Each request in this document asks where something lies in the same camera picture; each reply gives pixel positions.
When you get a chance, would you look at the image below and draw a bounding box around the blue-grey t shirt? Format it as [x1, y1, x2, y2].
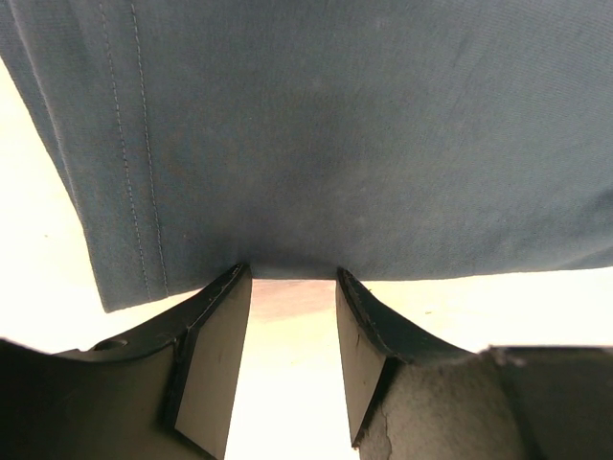
[1, 1, 612, 311]

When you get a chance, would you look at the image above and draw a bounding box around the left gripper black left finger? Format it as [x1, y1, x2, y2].
[47, 263, 254, 460]

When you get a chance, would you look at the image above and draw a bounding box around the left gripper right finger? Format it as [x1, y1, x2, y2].
[336, 269, 508, 459]

